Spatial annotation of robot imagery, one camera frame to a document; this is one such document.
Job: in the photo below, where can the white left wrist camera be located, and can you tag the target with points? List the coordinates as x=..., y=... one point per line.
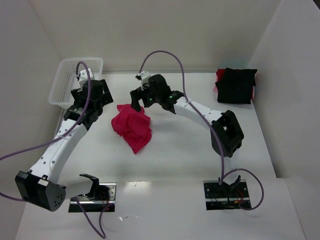
x=82, y=77

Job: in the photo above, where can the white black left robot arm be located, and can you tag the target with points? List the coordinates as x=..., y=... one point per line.
x=40, y=185

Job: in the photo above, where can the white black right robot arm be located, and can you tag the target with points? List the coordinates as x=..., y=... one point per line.
x=225, y=131

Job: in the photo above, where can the black folded t shirt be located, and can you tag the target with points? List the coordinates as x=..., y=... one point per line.
x=236, y=86

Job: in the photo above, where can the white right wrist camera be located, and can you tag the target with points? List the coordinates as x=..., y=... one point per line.
x=143, y=77

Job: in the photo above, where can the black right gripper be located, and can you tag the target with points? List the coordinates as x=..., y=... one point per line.
x=139, y=94

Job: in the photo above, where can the crimson red t shirt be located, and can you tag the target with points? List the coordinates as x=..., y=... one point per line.
x=134, y=126

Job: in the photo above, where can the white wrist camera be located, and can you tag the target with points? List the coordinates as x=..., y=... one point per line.
x=82, y=77
x=143, y=77

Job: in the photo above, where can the pink folded t shirt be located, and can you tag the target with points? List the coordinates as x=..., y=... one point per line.
x=215, y=89

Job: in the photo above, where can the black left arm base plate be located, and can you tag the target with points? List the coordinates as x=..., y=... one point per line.
x=104, y=197

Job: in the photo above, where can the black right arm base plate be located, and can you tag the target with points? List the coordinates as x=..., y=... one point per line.
x=218, y=199

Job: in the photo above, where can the white plastic perforated basket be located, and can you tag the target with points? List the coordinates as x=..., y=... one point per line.
x=65, y=79

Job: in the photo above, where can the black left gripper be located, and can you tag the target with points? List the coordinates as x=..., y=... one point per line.
x=107, y=90

